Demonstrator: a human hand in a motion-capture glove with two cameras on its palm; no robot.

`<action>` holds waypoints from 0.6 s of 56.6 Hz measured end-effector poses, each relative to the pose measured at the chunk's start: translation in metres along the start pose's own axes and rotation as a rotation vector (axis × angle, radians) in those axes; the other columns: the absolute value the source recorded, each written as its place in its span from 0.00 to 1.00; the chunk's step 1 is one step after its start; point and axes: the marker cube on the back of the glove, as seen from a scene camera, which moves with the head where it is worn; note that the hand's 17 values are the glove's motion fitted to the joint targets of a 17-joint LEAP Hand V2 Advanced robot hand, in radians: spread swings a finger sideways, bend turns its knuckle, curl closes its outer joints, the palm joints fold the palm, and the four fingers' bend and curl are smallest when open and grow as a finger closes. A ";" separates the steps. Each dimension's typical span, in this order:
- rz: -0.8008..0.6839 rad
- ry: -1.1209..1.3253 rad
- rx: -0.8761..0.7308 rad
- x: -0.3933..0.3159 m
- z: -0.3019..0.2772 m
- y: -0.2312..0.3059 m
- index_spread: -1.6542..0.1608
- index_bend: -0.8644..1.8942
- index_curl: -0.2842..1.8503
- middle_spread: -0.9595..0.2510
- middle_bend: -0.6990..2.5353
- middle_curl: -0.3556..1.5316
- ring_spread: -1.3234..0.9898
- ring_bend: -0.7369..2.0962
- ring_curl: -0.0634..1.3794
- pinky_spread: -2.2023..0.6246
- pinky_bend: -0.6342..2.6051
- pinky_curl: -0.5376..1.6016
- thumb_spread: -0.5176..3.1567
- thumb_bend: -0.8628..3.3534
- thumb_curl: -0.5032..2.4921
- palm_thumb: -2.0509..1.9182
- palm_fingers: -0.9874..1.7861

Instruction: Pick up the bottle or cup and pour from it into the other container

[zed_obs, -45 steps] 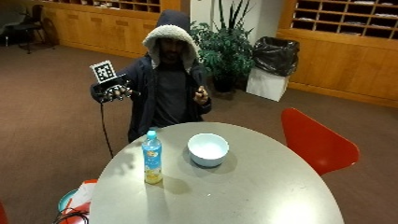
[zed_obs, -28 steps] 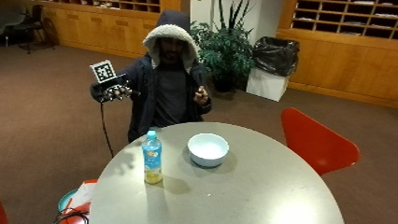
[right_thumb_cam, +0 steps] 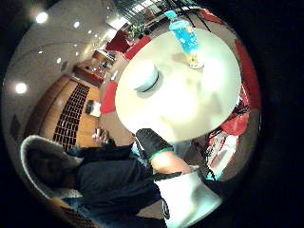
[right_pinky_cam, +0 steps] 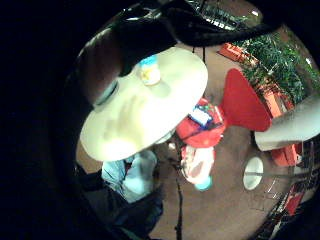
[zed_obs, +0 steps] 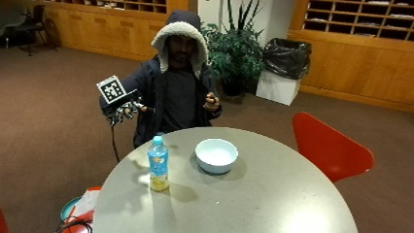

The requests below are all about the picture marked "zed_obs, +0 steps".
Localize white marker cube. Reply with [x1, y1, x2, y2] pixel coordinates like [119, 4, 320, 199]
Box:
[95, 75, 129, 105]

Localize the person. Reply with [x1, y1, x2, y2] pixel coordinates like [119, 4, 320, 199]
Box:
[98, 10, 223, 150]

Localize white bowl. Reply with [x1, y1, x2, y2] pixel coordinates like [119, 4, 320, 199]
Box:
[194, 138, 239, 175]

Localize green potted plant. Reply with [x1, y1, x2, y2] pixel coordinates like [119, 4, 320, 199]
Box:
[200, 0, 266, 97]

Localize clear bottle with blue label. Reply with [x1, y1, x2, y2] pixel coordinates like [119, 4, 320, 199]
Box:
[146, 135, 170, 192]

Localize white bin with black bag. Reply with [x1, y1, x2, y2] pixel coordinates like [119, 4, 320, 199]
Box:
[254, 37, 312, 107]

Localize wooden cabinet with pigeonholes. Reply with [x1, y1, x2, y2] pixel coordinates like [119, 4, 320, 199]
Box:
[39, 0, 190, 62]
[287, 0, 414, 114]

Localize red chair with papers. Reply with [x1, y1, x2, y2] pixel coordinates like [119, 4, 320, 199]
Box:
[55, 185, 103, 233]

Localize teal round object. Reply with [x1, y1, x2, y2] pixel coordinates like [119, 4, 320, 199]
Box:
[59, 195, 82, 221]

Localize black chair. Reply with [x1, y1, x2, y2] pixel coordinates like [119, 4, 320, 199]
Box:
[11, 4, 59, 56]

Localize black glove cable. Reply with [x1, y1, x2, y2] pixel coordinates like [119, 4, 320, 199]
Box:
[110, 124, 121, 164]

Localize black coiled cables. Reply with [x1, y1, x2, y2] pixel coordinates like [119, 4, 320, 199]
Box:
[54, 216, 94, 233]

